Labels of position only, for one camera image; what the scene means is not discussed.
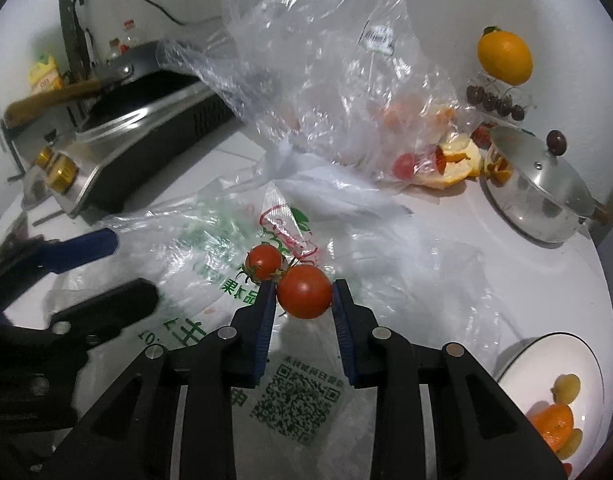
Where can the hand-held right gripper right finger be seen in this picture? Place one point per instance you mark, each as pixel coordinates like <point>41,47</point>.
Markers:
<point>344,332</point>

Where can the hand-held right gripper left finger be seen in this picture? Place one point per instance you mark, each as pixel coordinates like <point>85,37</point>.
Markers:
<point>264,332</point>

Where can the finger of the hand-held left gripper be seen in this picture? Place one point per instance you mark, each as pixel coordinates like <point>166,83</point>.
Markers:
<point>116,307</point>
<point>84,251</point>

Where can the red cherry tomato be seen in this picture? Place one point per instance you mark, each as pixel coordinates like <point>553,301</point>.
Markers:
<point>304,292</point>
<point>439,161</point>
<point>264,261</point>
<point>404,166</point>

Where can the green printed plastic bag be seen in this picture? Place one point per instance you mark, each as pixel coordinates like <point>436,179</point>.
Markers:
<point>296,405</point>

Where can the white round plate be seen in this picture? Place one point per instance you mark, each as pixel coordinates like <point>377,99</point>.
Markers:
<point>526,375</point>

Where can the gold stove knob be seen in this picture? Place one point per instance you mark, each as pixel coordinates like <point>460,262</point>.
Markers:
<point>62,172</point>
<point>43,156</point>

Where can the steel gas stove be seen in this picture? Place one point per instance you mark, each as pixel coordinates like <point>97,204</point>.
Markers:
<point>136,135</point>

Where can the orange peel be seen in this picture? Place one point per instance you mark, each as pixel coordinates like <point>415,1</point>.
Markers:
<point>456,170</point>

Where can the small clear bottle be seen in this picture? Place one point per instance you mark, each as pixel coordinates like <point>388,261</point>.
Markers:
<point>115,49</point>

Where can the red capped bottle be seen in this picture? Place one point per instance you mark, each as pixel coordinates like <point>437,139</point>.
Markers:
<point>129,35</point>

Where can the stainless steel pot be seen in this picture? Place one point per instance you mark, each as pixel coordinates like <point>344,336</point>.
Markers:
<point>536,221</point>

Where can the mandarin orange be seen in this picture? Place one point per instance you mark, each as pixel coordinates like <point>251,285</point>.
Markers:
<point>551,425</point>

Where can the small kiwi on plate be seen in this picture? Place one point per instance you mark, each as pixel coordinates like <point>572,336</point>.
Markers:
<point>566,388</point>

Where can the dark metal rod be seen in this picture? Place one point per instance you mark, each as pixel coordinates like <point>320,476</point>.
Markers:
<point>75,20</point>

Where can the steel pot lid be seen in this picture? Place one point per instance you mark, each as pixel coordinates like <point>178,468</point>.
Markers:
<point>531,162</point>

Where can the crumpled clear plastic bag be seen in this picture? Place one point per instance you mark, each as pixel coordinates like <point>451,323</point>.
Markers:
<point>326,60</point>

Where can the orange with green stem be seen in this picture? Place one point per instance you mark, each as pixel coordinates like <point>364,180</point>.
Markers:
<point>505,56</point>

